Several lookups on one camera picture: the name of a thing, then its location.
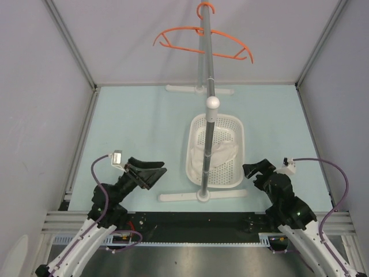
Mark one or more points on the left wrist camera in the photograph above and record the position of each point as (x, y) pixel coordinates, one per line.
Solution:
(116, 159)

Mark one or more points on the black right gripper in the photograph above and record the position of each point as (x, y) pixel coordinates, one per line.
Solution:
(263, 166)

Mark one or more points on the white slotted cable duct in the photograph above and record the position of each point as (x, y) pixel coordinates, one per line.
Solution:
(279, 243)

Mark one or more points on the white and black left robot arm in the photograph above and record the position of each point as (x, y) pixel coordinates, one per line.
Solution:
(105, 216)

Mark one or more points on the grey clothes rack with white feet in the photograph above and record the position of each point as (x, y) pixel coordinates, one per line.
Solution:
(205, 86)

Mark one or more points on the orange plastic hanger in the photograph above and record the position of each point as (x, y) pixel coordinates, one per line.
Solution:
(163, 39)

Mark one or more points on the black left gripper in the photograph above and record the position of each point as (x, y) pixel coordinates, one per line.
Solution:
(145, 178)

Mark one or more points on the white tank top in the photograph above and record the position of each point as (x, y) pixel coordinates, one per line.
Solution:
(222, 153)

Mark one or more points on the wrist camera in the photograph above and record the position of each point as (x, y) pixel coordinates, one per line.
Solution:
(288, 167)
(116, 159)

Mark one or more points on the white perforated plastic basket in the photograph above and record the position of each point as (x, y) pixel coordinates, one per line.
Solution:
(227, 128)

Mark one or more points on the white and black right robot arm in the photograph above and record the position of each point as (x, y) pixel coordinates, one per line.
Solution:
(296, 220)

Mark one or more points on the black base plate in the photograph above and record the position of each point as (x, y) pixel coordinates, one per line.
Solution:
(201, 226)

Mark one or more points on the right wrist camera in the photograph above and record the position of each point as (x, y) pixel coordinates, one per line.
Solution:
(288, 167)

